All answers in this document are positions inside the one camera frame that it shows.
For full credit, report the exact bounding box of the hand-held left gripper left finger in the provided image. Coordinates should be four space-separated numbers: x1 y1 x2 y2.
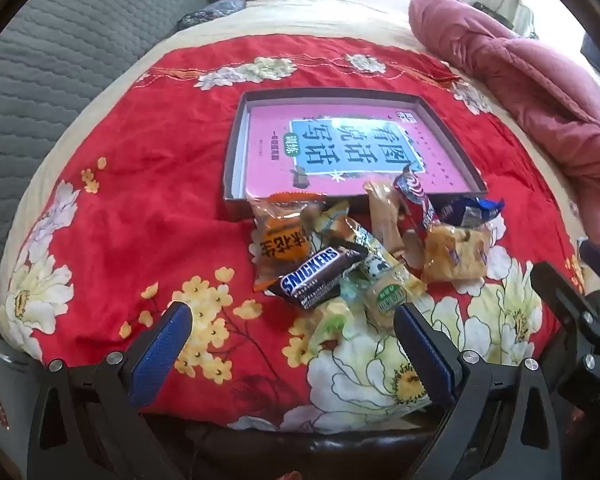
27 301 195 480

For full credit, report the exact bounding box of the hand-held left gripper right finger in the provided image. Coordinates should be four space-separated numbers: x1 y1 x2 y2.
394 301 563 480

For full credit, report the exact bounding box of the green label round cake packet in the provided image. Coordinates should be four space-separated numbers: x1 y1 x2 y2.
360 275 427 328

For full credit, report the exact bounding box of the rice cracker packet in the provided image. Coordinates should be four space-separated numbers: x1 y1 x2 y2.
422 222 492 283

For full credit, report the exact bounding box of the yellow cow print snack packet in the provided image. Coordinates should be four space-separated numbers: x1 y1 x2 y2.
345 217 411 286

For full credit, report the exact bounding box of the brown chocolate bar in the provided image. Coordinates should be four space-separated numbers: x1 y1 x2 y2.
278 245 368 311

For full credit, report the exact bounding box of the blue candy packet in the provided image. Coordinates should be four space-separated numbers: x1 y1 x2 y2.
440 197 506 232

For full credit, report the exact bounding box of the clear tan biscuit packet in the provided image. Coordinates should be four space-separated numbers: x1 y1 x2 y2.
364 180 407 257

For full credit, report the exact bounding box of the orange snack packet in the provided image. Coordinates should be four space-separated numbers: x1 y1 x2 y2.
250 192 326 296

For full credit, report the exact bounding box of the grey cardboard box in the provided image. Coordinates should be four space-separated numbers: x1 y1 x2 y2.
222 87 488 221

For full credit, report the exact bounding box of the red wrapped snack bar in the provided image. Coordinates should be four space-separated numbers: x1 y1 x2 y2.
394 165 438 241

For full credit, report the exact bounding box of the pink quilt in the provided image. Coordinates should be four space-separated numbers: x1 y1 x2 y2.
409 0 600 257

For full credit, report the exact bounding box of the red floral blanket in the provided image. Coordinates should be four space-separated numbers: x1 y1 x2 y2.
0 34 588 433

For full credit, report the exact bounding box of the pink book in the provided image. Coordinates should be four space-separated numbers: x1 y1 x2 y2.
242 105 473 198

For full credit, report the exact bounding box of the grey quilted headboard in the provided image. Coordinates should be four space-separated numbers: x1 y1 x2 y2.
0 0 212 336

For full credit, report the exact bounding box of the dark floral cloth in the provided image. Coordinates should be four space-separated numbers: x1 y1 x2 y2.
177 0 247 32

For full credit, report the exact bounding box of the beige bedsheet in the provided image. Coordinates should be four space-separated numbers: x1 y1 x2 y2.
0 0 588 351

